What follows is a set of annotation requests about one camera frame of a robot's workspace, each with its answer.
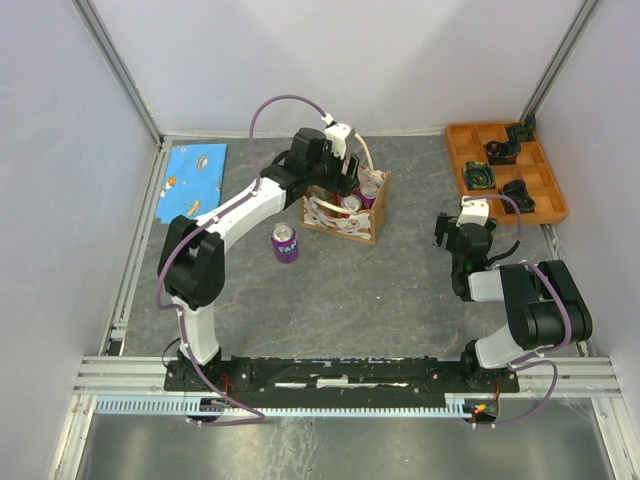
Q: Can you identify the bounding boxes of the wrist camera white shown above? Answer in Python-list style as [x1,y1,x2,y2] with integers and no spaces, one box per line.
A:
[324,122,355,159]
[456,196,490,227]

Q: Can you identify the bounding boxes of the black rolled sock centre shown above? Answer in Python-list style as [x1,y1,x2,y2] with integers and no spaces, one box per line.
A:
[484,140,521,166]

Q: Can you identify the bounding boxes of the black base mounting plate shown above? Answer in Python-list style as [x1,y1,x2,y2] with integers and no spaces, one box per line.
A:
[163,353,521,412]

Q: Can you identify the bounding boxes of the patterned canvas bag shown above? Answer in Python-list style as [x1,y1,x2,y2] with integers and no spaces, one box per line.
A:
[300,133,391,245]

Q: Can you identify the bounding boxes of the red cola can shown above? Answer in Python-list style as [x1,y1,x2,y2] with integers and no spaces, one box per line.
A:
[339,195,362,215]

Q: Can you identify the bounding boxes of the black rolled sock front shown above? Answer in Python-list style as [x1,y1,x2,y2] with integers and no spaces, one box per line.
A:
[500,179,536,213]

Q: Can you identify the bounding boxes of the blue slotted cable duct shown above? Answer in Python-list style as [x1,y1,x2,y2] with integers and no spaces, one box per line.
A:
[93,392,473,418]

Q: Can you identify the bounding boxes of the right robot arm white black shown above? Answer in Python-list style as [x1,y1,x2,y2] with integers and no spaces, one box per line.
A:
[434,213,593,391]

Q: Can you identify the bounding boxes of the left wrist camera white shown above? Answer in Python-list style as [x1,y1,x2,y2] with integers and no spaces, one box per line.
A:
[324,122,355,159]

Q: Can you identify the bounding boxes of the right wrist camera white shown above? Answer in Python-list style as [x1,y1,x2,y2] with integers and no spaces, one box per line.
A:
[456,196,490,227]

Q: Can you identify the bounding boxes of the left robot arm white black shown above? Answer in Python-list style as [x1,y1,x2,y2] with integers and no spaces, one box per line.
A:
[158,122,358,390]

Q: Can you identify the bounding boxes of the dark green sock back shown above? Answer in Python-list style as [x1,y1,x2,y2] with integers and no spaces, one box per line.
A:
[505,112,537,143]

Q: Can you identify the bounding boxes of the purple Fanta can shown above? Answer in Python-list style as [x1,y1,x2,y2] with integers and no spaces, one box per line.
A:
[270,222,299,263]
[358,181,380,209]

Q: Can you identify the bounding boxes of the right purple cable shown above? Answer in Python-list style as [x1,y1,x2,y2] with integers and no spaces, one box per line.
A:
[461,194,574,430]

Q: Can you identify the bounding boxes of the blue patterned cloth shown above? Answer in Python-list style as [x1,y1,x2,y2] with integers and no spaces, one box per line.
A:
[155,144,227,224]

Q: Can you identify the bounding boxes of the aluminium frame rail front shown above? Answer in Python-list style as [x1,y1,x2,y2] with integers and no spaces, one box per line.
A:
[73,356,622,399]

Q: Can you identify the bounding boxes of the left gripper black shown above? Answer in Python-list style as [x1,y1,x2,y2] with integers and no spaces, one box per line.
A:
[306,143,360,198]

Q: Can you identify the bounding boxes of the orange compartment tray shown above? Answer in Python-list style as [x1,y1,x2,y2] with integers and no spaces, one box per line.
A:
[444,122,569,224]

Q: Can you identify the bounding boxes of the black rolled sock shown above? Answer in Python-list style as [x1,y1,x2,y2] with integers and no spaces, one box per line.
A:
[484,140,521,166]
[500,179,536,213]

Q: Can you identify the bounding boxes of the blue yellow rolled sock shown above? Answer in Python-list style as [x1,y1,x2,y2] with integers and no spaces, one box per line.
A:
[463,161,496,190]

